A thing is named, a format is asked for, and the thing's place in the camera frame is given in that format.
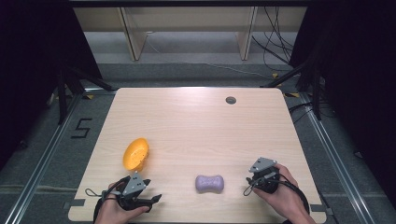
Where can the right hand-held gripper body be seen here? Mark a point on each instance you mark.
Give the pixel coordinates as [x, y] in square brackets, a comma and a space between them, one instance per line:
[264, 175]

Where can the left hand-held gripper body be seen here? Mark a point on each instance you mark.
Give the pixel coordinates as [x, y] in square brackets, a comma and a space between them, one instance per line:
[134, 186]

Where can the orange soap dish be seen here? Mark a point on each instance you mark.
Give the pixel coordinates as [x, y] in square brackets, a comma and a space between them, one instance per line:
[136, 154]

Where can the purple soap bar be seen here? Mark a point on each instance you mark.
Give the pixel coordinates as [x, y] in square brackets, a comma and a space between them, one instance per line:
[209, 184]

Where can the person's right hand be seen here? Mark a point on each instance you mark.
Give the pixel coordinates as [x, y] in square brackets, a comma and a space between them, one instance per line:
[285, 196]

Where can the person's left hand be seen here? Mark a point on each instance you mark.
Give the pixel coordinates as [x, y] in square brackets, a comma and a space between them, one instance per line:
[113, 211]

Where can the black tape strip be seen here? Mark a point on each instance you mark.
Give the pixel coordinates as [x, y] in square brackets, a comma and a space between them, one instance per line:
[74, 203]
[322, 209]

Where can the black metal stand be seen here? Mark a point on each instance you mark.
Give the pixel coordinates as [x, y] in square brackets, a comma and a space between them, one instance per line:
[67, 90]
[314, 81]

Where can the black curtain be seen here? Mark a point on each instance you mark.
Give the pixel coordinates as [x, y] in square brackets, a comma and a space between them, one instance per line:
[361, 77]
[34, 62]

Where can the aluminium floor rail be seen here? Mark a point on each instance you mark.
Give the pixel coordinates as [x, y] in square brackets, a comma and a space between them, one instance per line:
[336, 158]
[40, 161]

